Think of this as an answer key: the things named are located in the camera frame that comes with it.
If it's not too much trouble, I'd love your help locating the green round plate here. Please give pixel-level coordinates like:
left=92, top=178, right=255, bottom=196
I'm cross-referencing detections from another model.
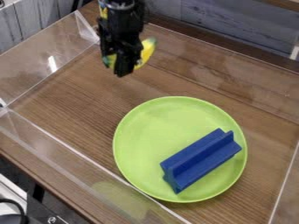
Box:
left=112, top=96, right=248, bottom=203

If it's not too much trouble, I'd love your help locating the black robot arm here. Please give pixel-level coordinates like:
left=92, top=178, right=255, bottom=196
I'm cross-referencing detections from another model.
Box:
left=97, top=0, right=145, bottom=77

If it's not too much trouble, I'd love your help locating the blue plastic block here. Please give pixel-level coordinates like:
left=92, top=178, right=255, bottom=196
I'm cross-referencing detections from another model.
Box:
left=160, top=129, right=241, bottom=194

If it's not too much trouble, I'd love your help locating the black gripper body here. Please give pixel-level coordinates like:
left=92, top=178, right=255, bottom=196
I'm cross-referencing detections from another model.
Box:
left=97, top=3, right=145, bottom=63

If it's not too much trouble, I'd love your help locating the yellow labelled tin can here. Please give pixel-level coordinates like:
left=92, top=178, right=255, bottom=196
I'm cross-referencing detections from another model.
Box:
left=97, top=0, right=108, bottom=20

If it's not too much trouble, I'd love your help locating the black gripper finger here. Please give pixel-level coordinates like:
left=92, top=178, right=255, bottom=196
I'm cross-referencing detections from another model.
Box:
left=100, top=33, right=116, bottom=66
left=113, top=49, right=136, bottom=77

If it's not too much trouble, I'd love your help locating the black device with knob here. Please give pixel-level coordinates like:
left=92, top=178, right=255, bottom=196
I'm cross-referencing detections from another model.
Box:
left=0, top=200, right=90, bottom=224

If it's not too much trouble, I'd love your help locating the black cable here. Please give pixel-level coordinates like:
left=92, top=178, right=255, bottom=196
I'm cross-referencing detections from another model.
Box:
left=0, top=198, right=28, bottom=220

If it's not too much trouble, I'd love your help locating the yellow toy banana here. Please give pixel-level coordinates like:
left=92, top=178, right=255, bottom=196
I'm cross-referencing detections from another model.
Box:
left=101, top=37, right=157, bottom=70

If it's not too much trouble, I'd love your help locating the clear acrylic enclosure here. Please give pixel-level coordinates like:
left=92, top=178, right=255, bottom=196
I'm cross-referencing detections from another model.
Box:
left=0, top=4, right=299, bottom=224

